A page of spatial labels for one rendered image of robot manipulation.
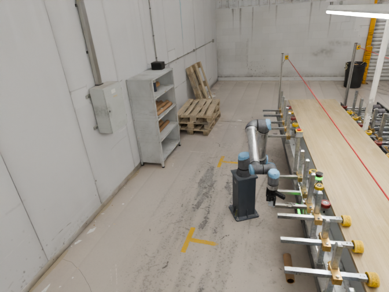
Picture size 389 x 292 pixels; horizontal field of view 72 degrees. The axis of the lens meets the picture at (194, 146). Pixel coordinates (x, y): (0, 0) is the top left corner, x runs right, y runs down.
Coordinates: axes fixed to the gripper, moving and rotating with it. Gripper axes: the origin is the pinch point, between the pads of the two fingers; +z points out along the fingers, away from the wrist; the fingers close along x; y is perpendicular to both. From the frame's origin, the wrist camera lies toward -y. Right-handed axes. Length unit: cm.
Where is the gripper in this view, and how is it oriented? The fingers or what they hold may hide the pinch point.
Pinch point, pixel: (274, 207)
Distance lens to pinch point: 255.3
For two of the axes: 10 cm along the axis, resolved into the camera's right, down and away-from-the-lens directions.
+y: -9.8, -0.2, 1.9
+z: 0.7, 8.9, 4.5
